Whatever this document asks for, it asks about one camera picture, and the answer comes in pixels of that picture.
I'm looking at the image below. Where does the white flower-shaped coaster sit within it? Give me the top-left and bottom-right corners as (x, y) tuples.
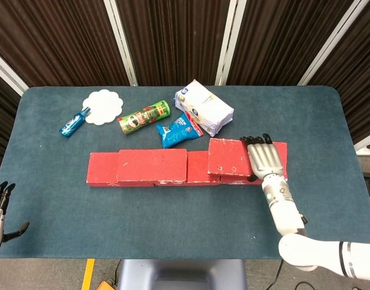
(82, 89), (124, 126)

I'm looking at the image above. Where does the blue spray bottle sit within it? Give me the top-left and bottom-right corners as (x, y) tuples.
(59, 106), (91, 138)

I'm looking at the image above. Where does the blue snack bag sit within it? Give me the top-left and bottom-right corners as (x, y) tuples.
(156, 112), (205, 151)

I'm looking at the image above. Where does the white tissue pack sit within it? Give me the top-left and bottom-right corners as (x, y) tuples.
(174, 79), (235, 138)

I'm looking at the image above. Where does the green chips can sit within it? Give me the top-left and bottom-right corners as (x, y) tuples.
(118, 100), (173, 135)

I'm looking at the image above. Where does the orange floor object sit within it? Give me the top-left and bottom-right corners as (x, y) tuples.
(96, 280), (118, 290)

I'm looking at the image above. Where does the brown ribbed divider panel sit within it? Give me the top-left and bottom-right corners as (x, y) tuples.
(0, 0), (139, 88)
(103, 0), (247, 87)
(216, 0), (370, 87)
(298, 0), (370, 152)
(0, 48), (30, 175)

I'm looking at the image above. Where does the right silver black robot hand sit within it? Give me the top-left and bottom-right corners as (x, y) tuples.
(239, 133), (290, 184)

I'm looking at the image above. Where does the yellow floor tape strip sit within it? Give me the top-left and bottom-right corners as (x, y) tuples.
(81, 259), (96, 290)

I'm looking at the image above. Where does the grey floor cable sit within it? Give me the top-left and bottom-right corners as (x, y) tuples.
(113, 259), (123, 281)

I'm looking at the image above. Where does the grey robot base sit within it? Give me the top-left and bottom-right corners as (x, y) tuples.
(116, 259), (247, 290)

